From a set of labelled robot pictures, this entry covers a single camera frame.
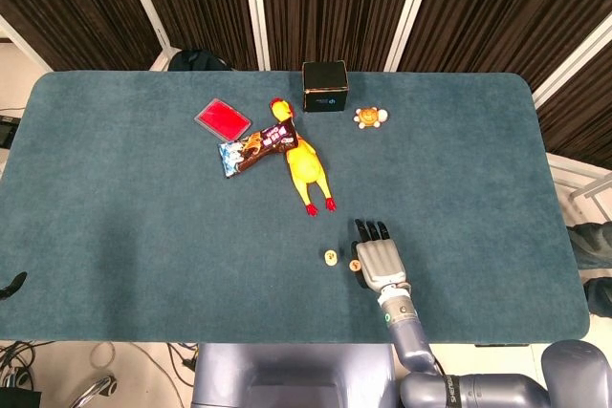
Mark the chrome chair leg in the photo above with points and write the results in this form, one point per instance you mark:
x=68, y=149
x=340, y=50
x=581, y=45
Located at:
x=95, y=386

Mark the black flat box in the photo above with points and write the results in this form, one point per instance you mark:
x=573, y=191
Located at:
x=19, y=400

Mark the orange white turtle toy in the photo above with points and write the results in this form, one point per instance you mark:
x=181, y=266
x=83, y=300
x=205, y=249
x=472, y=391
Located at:
x=369, y=117

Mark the black bag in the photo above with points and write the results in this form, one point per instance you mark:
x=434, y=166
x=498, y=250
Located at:
x=196, y=60

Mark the blue-grey robot torso base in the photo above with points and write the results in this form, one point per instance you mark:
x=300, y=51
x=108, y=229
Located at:
x=287, y=374

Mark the blue felt table mat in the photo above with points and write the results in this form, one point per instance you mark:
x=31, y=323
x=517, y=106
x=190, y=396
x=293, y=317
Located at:
x=143, y=236

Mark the red card in clear case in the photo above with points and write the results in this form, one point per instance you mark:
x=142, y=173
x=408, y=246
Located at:
x=222, y=117

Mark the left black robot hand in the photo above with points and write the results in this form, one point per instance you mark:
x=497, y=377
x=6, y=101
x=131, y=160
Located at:
x=14, y=283

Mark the white metal rack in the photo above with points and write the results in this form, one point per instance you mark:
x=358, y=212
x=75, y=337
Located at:
x=574, y=166

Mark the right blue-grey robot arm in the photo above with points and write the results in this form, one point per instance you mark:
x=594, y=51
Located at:
x=411, y=341

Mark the brown chocolate snack wrapper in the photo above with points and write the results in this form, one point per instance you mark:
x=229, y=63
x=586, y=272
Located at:
x=253, y=147

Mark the person leg in jeans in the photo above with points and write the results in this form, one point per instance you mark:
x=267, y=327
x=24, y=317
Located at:
x=593, y=245

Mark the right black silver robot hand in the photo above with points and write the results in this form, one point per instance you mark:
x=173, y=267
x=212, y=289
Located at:
x=380, y=262

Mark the black electronic device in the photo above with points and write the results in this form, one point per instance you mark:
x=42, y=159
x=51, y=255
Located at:
x=6, y=130

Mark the yellow rubber chicken toy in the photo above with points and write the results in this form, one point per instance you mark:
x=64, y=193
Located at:
x=303, y=164

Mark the black cube box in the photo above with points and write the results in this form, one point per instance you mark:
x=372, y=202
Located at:
x=325, y=85

